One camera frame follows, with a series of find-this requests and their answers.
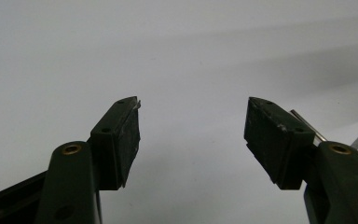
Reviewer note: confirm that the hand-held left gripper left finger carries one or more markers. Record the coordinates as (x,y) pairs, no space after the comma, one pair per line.
(115,146)

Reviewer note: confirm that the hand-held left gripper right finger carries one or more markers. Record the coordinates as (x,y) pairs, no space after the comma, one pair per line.
(276,140)

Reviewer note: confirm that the clear acrylic photo frame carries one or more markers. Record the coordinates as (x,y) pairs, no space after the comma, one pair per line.
(307,124)

